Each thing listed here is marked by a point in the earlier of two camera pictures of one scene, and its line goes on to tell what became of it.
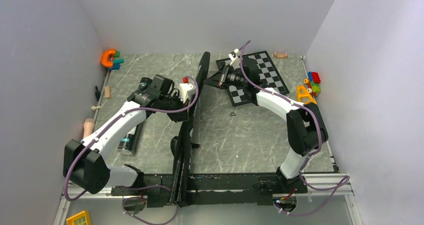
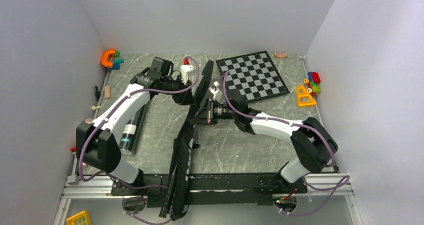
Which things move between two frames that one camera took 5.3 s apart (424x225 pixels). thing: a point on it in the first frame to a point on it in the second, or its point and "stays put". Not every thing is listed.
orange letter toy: (104, 61) stays put
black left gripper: (178, 116) to (185, 98)
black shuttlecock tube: (129, 142) stays put
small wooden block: (107, 91) stays put
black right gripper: (218, 80) to (206, 116)
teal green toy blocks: (117, 61) stays put
